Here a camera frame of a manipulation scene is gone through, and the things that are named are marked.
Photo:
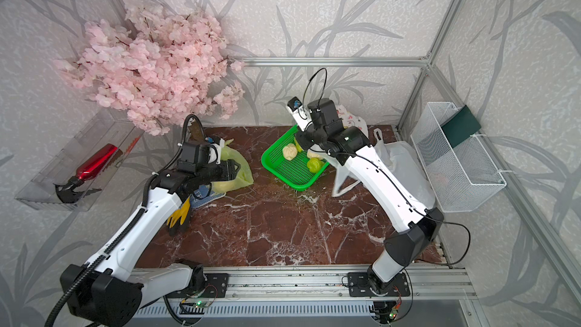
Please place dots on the red black hair brush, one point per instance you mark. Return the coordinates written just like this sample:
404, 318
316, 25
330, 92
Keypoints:
106, 158

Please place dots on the dark green card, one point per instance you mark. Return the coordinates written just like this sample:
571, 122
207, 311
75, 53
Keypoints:
461, 126

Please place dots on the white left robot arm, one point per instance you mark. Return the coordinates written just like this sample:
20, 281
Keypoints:
106, 290

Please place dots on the patterned white plastic bag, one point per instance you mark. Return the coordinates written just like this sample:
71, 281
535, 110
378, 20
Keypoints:
351, 120

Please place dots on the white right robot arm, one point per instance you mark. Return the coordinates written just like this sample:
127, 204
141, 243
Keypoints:
416, 226

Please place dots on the clear acrylic wall shelf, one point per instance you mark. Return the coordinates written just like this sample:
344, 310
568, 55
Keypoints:
108, 126

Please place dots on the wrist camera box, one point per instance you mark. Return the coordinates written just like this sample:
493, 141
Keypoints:
300, 114
216, 145

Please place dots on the green avocado print plastic bag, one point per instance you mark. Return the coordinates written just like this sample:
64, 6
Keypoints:
244, 177

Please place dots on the white pear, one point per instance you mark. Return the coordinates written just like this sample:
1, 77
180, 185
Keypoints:
289, 152

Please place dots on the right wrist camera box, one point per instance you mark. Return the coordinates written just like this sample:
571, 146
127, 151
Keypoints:
300, 114

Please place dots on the green pear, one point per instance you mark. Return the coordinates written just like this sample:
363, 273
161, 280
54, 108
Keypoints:
314, 165

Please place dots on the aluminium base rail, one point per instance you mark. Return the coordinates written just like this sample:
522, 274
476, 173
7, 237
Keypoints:
419, 282

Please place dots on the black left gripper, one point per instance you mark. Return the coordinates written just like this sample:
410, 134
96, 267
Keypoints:
227, 169

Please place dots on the white wire mesh basket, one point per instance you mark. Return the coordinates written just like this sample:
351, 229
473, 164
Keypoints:
463, 178

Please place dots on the yellow black work glove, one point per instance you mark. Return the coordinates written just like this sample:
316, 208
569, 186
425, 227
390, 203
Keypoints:
179, 221

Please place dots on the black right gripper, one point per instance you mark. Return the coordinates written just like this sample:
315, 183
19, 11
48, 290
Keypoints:
299, 141

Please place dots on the white plastic bag near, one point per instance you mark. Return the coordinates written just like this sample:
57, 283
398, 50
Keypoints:
401, 159

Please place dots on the green plastic perforated basket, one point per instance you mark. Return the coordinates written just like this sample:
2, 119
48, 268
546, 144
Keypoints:
295, 173

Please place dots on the pink cherry blossom tree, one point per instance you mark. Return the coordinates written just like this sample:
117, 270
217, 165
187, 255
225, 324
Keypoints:
173, 67

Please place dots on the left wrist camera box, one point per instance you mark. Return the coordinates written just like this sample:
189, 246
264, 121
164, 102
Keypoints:
216, 145

